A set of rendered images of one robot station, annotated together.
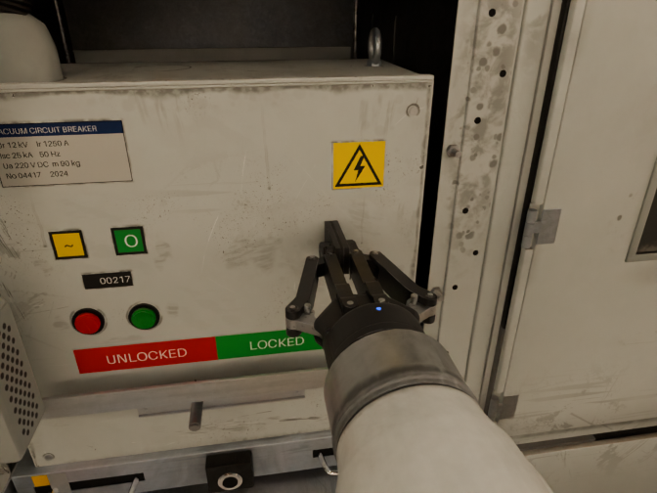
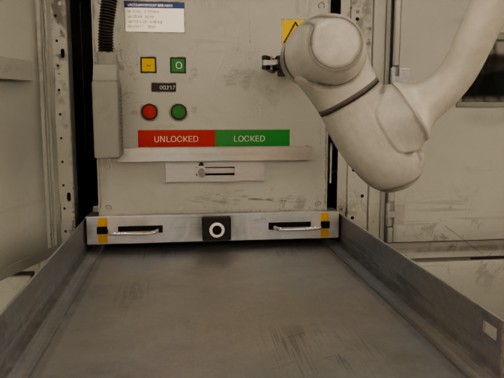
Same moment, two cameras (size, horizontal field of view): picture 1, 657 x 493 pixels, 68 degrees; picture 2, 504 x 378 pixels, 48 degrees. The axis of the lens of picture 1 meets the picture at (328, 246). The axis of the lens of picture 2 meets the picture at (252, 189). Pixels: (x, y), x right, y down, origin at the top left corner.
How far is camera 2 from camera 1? 0.79 m
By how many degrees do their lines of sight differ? 19
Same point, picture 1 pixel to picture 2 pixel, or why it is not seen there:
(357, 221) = not seen: hidden behind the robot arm
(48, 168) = (147, 23)
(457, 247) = not seen: hidden behind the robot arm
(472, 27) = not seen: outside the picture
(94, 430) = (138, 190)
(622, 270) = (455, 112)
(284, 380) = (253, 151)
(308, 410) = (266, 193)
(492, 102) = (364, 10)
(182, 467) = (186, 224)
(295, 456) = (257, 226)
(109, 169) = (174, 26)
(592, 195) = (427, 61)
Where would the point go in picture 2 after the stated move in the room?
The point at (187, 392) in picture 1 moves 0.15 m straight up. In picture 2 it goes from (199, 153) to (198, 78)
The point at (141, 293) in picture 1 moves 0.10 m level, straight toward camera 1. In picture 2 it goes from (178, 97) to (193, 96)
